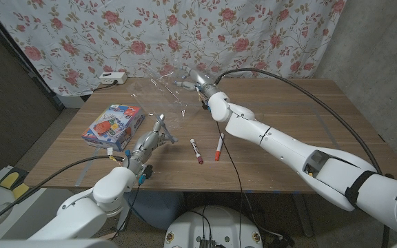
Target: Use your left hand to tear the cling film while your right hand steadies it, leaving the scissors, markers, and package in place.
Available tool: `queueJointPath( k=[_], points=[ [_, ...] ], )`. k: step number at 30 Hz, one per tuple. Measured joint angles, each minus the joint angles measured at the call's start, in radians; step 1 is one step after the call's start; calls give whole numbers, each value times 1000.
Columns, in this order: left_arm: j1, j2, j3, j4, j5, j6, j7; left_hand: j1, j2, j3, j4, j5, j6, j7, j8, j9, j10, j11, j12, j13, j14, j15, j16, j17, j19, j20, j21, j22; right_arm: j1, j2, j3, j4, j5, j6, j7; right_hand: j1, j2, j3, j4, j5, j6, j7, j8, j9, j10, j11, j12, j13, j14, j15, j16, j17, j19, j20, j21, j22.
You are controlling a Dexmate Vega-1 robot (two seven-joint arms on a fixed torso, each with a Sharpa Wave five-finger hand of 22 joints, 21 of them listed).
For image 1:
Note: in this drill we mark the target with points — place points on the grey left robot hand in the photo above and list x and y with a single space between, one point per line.
147 143

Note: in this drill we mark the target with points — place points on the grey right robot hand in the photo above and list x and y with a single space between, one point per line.
202 84

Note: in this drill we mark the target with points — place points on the clear plastic bag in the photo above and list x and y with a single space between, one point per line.
150 96

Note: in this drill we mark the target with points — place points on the white marker dark red cap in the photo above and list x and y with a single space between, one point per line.
196 151

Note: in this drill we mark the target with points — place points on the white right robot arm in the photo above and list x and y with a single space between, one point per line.
288 148

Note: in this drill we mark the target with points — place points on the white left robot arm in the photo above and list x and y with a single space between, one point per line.
112 186

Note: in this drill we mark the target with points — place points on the colourful printed package box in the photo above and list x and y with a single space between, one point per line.
110 125

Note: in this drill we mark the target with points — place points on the floral print curtain backdrop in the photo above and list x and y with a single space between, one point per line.
184 34

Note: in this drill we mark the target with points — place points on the white marker orange cap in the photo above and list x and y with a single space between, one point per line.
218 149

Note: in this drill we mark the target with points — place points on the white power strip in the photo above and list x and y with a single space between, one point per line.
112 78

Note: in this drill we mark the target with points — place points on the clear tape strip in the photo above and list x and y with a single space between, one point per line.
80 182

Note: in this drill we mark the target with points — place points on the grey table leg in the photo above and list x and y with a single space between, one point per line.
302 213
126 220

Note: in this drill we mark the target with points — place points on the light wooden strip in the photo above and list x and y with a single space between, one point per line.
109 236

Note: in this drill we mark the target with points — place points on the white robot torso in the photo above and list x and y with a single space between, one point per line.
215 224

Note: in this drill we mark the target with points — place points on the yellow and black floor object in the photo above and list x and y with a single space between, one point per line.
10 179

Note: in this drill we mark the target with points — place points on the black plug on floor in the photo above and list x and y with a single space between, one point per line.
283 241

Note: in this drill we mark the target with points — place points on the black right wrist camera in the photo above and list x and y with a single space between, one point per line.
205 103

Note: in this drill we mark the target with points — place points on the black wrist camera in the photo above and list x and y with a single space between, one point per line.
205 103
147 170

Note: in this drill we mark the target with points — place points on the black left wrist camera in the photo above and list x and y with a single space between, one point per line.
147 170

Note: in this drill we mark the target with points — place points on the dark perforated wall panel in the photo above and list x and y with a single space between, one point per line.
5 103

